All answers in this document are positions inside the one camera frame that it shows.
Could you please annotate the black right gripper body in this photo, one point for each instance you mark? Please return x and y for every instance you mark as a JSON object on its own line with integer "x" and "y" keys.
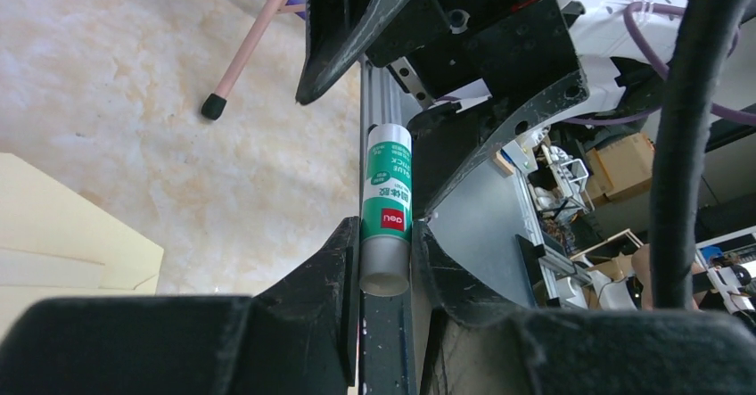
{"x": 517, "y": 48}

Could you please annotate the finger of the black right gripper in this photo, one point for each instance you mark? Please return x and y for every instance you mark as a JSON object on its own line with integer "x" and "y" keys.
{"x": 338, "y": 32}
{"x": 448, "y": 144}

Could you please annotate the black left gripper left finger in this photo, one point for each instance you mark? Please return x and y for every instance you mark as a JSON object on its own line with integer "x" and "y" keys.
{"x": 304, "y": 328}

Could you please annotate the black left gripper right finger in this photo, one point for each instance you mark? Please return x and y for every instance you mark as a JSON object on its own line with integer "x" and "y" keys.
{"x": 464, "y": 339}

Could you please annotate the cream yellow envelope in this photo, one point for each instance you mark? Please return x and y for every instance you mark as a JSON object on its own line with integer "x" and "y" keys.
{"x": 56, "y": 243}

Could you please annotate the pink music stand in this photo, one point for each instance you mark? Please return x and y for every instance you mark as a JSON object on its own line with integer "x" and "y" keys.
{"x": 214, "y": 105}

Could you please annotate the cardboard boxes in background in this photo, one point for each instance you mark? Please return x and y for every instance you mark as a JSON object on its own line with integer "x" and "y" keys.
{"x": 621, "y": 170}

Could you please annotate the aluminium frame rail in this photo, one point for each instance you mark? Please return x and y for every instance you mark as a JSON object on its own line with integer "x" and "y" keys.
{"x": 382, "y": 101}

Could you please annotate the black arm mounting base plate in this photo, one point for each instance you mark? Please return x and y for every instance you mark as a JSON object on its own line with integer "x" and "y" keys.
{"x": 386, "y": 363}

